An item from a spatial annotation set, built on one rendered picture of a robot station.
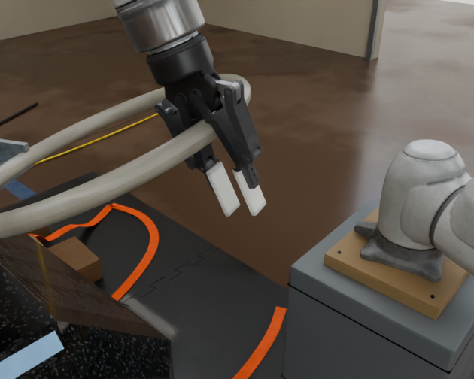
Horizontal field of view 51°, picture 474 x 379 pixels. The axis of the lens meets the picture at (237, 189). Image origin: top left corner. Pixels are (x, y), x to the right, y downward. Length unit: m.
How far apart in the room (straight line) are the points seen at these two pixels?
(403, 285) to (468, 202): 0.26
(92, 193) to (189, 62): 0.18
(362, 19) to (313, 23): 0.61
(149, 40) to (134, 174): 0.15
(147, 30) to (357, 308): 0.80
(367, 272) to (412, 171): 0.25
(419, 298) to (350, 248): 0.20
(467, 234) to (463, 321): 0.23
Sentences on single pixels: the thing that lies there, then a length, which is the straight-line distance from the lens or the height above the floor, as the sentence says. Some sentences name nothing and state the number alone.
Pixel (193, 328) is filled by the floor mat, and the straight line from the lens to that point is 2.15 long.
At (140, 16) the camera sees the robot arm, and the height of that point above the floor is 1.45.
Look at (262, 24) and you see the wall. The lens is 6.39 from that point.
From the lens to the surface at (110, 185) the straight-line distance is 0.58.
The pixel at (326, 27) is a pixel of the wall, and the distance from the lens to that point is 5.87.
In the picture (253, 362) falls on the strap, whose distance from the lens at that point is 2.02.
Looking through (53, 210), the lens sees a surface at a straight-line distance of 0.60.
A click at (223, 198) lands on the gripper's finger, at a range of 0.67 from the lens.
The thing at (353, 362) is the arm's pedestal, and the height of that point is 0.62.
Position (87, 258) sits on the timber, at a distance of 2.40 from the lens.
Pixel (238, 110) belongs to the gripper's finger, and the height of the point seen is 1.35.
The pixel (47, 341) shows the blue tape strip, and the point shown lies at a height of 0.85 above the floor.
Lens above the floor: 1.58
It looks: 31 degrees down
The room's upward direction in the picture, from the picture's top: straight up
